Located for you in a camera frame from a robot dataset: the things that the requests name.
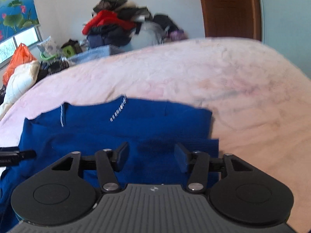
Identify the dark leopard print cloth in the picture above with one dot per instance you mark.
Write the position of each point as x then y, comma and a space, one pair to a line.
54, 67

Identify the red jacket on pile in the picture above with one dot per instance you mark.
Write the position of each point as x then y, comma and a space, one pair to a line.
107, 17

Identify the black bag near wall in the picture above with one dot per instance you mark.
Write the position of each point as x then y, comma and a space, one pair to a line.
166, 23

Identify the lotus print window blind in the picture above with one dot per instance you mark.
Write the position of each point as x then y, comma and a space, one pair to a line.
17, 16

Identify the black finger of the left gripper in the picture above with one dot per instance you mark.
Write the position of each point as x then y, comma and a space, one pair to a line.
12, 156

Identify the light blue folded blanket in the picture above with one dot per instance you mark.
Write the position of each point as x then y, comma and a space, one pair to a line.
93, 54

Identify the green box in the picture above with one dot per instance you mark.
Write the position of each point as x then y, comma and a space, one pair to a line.
68, 51

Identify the window with metal frame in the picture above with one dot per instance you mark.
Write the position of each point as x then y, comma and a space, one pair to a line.
30, 38

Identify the clear plastic storage bag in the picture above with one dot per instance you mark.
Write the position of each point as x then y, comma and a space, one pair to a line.
148, 34

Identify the orange plastic bag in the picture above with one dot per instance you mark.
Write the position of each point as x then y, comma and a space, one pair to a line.
22, 55

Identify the pile of dark clothes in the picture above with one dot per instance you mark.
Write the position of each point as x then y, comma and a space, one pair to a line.
113, 34

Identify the brown wooden door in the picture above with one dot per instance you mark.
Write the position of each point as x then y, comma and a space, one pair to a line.
232, 18

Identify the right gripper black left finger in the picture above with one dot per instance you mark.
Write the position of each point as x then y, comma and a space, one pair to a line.
107, 162

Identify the blue knit sweater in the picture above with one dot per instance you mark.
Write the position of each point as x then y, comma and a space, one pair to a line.
150, 128

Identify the pink floral bed cover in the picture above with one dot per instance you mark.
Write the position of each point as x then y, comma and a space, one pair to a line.
260, 101

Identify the floral grey cushion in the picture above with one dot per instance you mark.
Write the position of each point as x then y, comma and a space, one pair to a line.
49, 47

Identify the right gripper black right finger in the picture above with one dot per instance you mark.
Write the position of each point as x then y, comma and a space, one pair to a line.
198, 164

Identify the white quilted pillow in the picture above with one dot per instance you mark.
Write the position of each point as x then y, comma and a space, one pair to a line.
23, 78

